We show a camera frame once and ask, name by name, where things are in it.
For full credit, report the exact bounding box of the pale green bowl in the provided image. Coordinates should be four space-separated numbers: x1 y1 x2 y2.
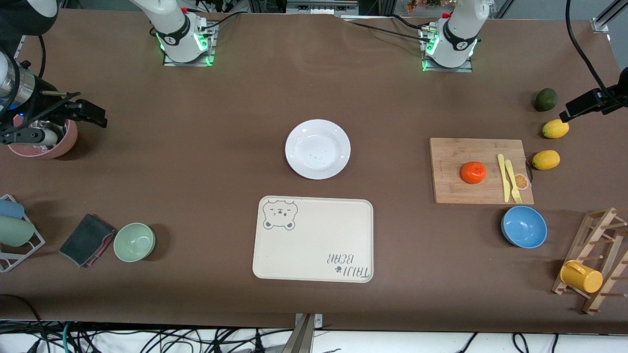
113 223 156 263

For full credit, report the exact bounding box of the yellow plastic knife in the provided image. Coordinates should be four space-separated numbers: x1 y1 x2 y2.
497 154 511 203

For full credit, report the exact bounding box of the black table cable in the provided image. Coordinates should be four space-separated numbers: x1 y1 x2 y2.
199 12 242 31
343 19 433 43

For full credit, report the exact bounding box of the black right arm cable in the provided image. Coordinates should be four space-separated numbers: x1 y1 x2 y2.
35 33 49 81

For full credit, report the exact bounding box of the teal floor cable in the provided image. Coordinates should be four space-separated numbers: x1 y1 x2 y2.
60 321 75 353

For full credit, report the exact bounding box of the orange fruit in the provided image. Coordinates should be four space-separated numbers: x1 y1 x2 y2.
460 161 487 185

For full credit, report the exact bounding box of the pink bowl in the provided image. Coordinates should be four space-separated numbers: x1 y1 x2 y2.
7 114 79 160

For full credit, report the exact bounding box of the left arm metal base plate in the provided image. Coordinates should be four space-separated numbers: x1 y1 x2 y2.
420 25 474 74

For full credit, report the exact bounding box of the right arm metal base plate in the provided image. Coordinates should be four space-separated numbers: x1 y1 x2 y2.
163 21 217 67

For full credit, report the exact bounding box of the cream tray with bear print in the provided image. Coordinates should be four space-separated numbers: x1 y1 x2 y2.
252 196 374 283

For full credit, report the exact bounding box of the wooden peg rack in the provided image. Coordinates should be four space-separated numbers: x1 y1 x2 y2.
551 207 628 315

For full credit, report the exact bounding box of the yellow lemon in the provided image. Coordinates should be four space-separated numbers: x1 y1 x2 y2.
532 150 561 171
542 119 570 139

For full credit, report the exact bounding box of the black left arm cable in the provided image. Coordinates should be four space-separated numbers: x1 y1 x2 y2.
565 0 612 94

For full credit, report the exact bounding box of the dark folded cloth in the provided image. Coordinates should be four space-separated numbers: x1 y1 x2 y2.
59 213 117 268

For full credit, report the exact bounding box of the metal table edge bracket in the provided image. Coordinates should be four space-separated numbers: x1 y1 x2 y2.
287 313 323 353

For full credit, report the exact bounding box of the blue cup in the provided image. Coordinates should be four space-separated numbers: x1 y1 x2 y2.
0 199 25 220

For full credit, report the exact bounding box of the wooden cutting board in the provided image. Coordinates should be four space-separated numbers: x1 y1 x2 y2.
429 138 535 205

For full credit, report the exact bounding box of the white wire cup rack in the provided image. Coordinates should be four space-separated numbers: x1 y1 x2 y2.
0 194 46 273

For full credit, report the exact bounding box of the yellow plastic fork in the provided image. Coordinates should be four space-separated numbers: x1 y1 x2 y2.
505 159 523 204

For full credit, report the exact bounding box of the blue bowl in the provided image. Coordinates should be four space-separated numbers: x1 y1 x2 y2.
501 205 548 249

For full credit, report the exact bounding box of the white round plate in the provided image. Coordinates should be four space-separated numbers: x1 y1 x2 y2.
285 119 351 180

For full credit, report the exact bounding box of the pale green cup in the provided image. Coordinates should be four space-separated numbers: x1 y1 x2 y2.
0 216 36 248

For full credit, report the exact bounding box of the dark green avocado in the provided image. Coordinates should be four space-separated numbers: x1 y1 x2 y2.
534 88 558 112

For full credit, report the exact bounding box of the yellow mug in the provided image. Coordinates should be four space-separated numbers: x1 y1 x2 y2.
560 260 603 294

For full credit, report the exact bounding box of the grey metal box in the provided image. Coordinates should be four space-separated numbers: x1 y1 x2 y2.
286 0 359 16

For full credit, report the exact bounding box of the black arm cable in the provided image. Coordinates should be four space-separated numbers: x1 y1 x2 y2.
565 0 612 94
35 33 49 81

